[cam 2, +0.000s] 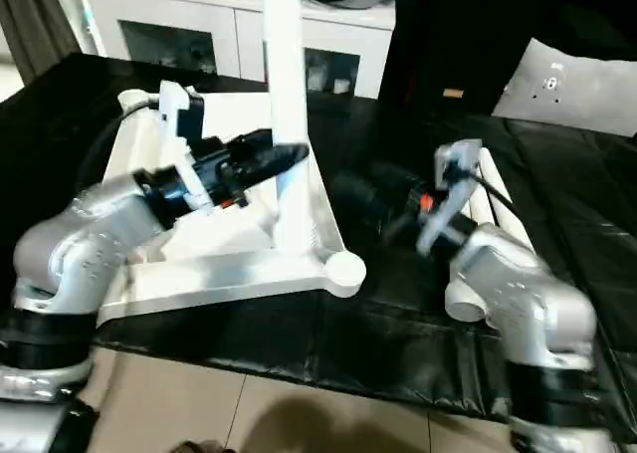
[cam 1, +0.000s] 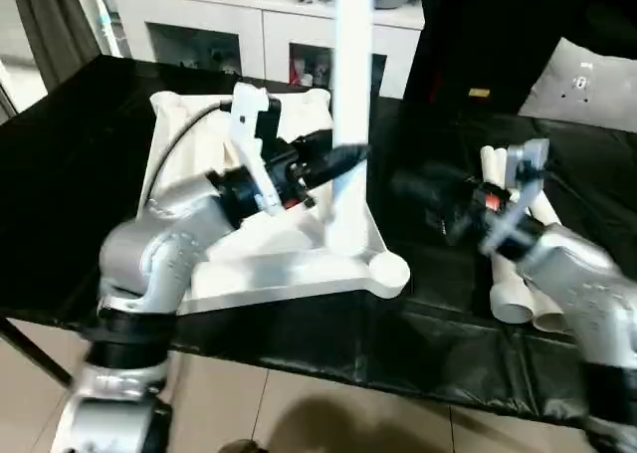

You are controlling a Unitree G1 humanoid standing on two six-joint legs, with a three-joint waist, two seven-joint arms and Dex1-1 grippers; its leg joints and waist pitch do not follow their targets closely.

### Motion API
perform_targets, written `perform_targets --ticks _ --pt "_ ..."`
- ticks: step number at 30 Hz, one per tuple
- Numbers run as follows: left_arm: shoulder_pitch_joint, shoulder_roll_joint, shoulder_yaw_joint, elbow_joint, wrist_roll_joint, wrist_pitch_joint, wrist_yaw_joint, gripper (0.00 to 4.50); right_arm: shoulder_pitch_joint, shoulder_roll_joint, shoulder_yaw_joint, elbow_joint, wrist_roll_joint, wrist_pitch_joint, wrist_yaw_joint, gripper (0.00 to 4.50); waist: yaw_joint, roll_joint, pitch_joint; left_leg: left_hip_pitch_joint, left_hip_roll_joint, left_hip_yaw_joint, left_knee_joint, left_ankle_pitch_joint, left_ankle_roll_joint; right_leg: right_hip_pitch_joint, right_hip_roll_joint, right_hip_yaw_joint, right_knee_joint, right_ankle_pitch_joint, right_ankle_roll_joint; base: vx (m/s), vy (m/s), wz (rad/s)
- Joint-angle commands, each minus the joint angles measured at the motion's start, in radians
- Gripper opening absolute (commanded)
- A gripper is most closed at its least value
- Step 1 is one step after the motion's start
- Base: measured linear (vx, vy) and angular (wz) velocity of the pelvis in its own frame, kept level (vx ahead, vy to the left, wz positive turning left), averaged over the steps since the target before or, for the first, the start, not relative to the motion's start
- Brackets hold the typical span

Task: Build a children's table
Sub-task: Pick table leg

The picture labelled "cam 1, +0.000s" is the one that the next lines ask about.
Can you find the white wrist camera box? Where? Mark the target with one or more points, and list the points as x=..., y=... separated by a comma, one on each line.
x=526, y=184
x=254, y=134

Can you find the white plastic table top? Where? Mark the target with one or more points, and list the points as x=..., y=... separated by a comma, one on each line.
x=289, y=264

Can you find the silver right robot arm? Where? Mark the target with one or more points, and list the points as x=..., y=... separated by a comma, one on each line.
x=577, y=284

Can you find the black table frame bar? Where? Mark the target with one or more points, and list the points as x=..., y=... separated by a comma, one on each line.
x=35, y=353

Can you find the small yellow label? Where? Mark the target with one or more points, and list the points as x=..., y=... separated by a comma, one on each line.
x=479, y=93

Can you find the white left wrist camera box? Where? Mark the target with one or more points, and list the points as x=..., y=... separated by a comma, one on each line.
x=254, y=134

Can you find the white plastic table leg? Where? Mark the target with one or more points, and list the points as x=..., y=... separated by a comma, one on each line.
x=510, y=296
x=350, y=95
x=542, y=209
x=549, y=319

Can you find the grey curtain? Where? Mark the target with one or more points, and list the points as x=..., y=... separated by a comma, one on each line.
x=50, y=25

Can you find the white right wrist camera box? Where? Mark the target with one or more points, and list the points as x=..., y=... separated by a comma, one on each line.
x=526, y=184

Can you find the white glass-door cabinet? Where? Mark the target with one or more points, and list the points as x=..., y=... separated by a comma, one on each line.
x=219, y=25

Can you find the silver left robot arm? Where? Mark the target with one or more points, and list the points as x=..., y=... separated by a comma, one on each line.
x=149, y=264

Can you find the black work mat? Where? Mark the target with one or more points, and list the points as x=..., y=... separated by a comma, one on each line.
x=70, y=174

